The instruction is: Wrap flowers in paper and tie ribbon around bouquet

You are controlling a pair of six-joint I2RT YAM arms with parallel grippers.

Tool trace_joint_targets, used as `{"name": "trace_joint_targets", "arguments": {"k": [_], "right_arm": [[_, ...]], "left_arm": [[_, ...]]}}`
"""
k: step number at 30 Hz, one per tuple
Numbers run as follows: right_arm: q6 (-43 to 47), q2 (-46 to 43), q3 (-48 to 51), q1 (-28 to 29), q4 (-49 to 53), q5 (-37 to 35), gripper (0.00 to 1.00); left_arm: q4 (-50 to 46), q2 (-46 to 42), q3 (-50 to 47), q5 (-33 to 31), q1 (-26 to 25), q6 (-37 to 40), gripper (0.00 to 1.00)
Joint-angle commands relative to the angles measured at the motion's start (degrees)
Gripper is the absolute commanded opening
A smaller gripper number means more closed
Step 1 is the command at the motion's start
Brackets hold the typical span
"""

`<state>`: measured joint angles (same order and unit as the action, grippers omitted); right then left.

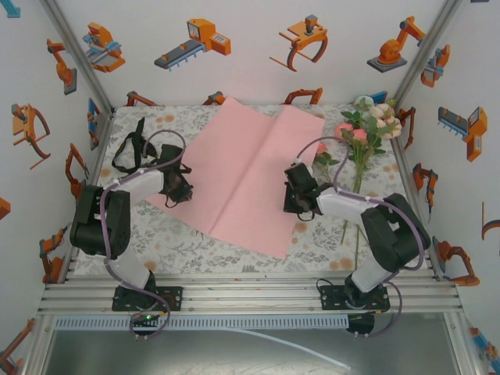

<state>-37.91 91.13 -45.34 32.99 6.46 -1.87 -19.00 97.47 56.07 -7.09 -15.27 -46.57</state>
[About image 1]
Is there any large pink artificial rose stem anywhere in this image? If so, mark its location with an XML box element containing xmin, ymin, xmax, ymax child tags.
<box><xmin>312</xmin><ymin>141</ymin><xmax>341</xmax><ymax>183</ymax></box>

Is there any black ribbon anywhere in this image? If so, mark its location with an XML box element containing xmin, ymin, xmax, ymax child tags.
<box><xmin>112</xmin><ymin>116</ymin><xmax>158</xmax><ymax>176</ymax></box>

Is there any pink and purple wrapping paper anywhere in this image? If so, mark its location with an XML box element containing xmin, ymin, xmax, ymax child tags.
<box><xmin>145</xmin><ymin>97</ymin><xmax>327</xmax><ymax>259</ymax></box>

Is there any pink twin-bloom artificial rose stem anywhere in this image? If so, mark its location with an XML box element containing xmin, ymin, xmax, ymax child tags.
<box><xmin>334</xmin><ymin>121</ymin><xmax>370</xmax><ymax>246</ymax></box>

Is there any pink cream bud flower stem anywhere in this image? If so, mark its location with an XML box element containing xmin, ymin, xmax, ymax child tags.
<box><xmin>351</xmin><ymin>100</ymin><xmax>396</xmax><ymax>195</ymax></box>

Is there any cream white artificial rose stem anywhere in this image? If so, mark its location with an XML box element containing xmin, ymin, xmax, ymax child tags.
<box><xmin>353</xmin><ymin>112</ymin><xmax>403</xmax><ymax>271</ymax></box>

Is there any floral patterned tablecloth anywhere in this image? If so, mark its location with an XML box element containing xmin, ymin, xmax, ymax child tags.
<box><xmin>73</xmin><ymin>103</ymin><xmax>434</xmax><ymax>274</ymax></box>

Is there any aluminium profile mounting platform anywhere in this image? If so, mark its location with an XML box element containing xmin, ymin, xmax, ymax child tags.
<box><xmin>37</xmin><ymin>273</ymin><xmax>466</xmax><ymax>316</ymax></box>

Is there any black electronics board green LED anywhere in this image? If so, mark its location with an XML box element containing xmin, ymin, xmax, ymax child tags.
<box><xmin>130</xmin><ymin>312</ymin><xmax>162</xmax><ymax>333</ymax></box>

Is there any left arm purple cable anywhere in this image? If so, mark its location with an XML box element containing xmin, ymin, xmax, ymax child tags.
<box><xmin>99</xmin><ymin>128</ymin><xmax>188</xmax><ymax>341</ymax></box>

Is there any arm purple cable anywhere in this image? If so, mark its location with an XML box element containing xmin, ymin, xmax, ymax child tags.
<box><xmin>295</xmin><ymin>136</ymin><xmax>433</xmax><ymax>340</ymax></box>
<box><xmin>99</xmin><ymin>128</ymin><xmax>188</xmax><ymax>341</ymax></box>

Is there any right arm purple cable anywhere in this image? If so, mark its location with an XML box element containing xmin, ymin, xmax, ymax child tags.
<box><xmin>295</xmin><ymin>136</ymin><xmax>433</xmax><ymax>340</ymax></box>

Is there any aluminium side rail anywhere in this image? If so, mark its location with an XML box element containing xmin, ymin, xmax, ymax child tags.
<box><xmin>62</xmin><ymin>109</ymin><xmax>116</xmax><ymax>284</ymax></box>
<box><xmin>390</xmin><ymin>112</ymin><xmax>442</xmax><ymax>282</ymax></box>

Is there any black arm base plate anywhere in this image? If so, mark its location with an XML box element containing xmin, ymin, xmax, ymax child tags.
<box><xmin>320</xmin><ymin>284</ymin><xmax>391</xmax><ymax>313</ymax></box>
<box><xmin>112</xmin><ymin>286</ymin><xmax>184</xmax><ymax>313</ymax></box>

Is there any aluminium frame post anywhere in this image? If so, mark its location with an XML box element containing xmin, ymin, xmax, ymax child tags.
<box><xmin>389</xmin><ymin>0</ymin><xmax>466</xmax><ymax>113</ymax></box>
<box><xmin>40</xmin><ymin>0</ymin><xmax>116</xmax><ymax>114</ymax></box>

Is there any white slotted cable duct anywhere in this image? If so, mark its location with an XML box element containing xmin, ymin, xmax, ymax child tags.
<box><xmin>52</xmin><ymin>315</ymin><xmax>349</xmax><ymax>331</ymax></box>

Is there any orange conveyor machine wall sticker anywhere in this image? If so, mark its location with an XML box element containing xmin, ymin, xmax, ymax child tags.
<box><xmin>153</xmin><ymin>18</ymin><xmax>232</xmax><ymax>72</ymax></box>
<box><xmin>437</xmin><ymin>105</ymin><xmax>488</xmax><ymax>163</ymax></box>

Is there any orange milling machine wall sticker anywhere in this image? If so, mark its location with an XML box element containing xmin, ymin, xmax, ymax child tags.
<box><xmin>420</xmin><ymin>44</ymin><xmax>452</xmax><ymax>88</ymax></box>
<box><xmin>81</xmin><ymin>22</ymin><xmax>127</xmax><ymax>73</ymax></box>

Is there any orange claw gripper wall sticker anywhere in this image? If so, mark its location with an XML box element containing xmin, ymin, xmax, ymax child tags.
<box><xmin>10</xmin><ymin>103</ymin><xmax>52</xmax><ymax>170</ymax></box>
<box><xmin>269</xmin><ymin>14</ymin><xmax>330</xmax><ymax>73</ymax></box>

